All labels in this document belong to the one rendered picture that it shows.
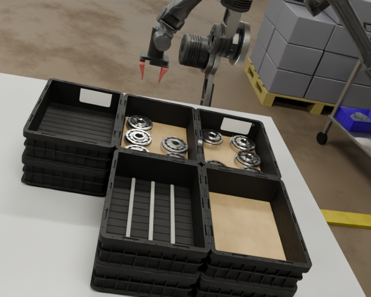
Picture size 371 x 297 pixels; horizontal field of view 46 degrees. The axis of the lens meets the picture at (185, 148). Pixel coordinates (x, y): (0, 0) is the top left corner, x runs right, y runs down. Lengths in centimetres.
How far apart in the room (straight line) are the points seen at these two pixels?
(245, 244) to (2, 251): 73
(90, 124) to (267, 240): 80
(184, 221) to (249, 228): 22
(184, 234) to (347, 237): 190
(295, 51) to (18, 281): 332
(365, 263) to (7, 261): 222
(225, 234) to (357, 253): 173
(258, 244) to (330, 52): 305
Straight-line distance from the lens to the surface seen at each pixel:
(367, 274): 295
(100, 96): 181
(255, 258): 124
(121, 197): 144
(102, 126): 175
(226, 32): 197
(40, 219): 151
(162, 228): 136
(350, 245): 308
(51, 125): 172
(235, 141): 183
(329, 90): 447
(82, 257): 142
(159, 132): 179
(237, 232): 145
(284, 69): 420
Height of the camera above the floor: 177
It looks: 33 degrees down
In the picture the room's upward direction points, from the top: 17 degrees clockwise
